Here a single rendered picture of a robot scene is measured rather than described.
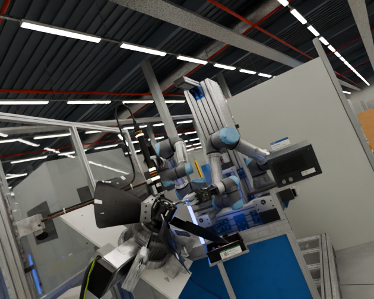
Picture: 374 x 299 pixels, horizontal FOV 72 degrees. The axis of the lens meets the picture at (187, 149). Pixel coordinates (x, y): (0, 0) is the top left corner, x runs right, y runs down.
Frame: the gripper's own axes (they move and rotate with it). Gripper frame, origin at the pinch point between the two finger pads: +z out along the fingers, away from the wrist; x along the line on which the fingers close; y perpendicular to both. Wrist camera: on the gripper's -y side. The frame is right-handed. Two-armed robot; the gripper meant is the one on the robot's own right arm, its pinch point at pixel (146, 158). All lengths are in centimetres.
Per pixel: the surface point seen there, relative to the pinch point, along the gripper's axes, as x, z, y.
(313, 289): -58, -28, 104
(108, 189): 14.9, 25.4, 9.8
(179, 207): 82, -437, 69
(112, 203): 14.2, 27.6, 16.1
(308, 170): -81, -20, 39
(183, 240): -2.3, -3.6, 47.8
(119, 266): 13, 42, 39
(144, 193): 7.8, 0.7, 17.1
